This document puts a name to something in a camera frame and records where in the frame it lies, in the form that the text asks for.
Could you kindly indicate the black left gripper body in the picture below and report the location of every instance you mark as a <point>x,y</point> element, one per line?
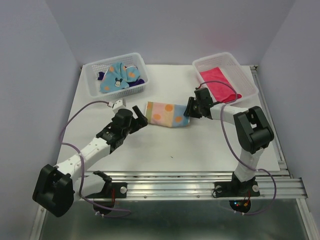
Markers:
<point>127,130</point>

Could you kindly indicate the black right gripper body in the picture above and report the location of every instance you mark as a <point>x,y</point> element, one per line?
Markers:
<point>197,106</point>

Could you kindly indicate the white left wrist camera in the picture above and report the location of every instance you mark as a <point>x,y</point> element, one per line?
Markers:
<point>117,105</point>

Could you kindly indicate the blue dotted cartoon towel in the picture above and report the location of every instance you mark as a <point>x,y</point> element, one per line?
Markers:
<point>117,77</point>

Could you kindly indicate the white empty plastic basket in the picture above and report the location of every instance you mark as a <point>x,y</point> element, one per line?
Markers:
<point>240,77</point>

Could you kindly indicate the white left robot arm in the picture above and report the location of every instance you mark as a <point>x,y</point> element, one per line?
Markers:
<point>59,186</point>

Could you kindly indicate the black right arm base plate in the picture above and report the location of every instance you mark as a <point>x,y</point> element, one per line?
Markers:
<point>228,189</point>

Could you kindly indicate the pink microfiber towel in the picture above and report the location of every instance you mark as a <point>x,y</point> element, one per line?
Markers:
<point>219,85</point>

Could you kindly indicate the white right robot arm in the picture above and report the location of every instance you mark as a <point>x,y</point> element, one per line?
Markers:
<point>254,135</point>

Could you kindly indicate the purple towel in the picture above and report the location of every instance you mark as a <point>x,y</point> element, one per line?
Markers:
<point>100,76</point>

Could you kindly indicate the orange dotted cartoon towel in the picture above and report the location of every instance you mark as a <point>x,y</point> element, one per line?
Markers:
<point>166,115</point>

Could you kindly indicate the aluminium rail frame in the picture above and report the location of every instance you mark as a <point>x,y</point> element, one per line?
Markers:
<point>181,165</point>

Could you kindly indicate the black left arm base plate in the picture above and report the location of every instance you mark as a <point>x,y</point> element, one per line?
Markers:
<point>112,190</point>

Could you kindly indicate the white basket with towels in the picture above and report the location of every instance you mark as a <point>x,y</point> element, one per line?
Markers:
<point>90,71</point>

